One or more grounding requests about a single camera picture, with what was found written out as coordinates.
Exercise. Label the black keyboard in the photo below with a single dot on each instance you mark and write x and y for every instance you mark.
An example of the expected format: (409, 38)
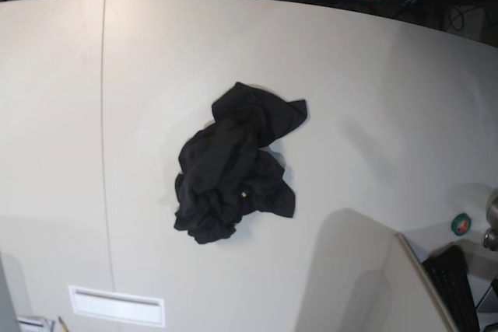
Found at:
(448, 272)

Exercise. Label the metal cylinder stand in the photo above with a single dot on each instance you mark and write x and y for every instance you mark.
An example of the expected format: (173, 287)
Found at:
(489, 238)

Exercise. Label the white cable tray lid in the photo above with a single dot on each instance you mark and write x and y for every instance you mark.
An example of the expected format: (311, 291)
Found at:
(118, 307)

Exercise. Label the black t-shirt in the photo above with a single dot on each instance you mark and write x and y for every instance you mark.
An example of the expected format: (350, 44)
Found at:
(226, 171)

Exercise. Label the green tape roll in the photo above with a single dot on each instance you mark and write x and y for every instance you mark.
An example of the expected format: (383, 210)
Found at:
(461, 224)

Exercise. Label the white partition panel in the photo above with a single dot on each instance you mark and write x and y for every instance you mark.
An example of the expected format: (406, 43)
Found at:
(414, 304)

